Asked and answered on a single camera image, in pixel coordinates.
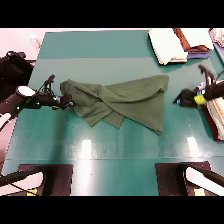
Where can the white folded garment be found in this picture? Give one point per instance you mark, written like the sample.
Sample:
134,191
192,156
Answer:
167,45

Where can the cream garment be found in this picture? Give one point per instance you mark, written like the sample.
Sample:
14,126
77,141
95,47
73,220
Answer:
217,113

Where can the purple garment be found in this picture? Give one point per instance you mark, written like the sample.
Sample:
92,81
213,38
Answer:
198,55

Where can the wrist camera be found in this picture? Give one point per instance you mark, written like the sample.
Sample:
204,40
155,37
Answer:
206,74
49,82

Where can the pale patterned garment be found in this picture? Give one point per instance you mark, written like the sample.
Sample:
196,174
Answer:
218,36

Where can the red garment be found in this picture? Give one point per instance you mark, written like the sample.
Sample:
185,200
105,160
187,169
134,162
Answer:
213,128

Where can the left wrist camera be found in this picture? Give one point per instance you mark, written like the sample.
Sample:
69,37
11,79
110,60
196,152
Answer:
49,82

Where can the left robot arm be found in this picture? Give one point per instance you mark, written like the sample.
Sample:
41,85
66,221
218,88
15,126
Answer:
32,100

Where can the olive green shirt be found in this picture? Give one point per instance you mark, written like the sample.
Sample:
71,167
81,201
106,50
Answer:
133,100

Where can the brown garment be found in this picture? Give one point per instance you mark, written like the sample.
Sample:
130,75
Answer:
185,40

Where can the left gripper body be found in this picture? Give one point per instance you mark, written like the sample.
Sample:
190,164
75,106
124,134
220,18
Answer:
66,101

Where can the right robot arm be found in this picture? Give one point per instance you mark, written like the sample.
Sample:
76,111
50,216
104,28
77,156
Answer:
213,93

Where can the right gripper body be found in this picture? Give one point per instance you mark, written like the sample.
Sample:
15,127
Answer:
188,98

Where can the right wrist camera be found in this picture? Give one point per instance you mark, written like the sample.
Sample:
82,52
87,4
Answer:
206,74

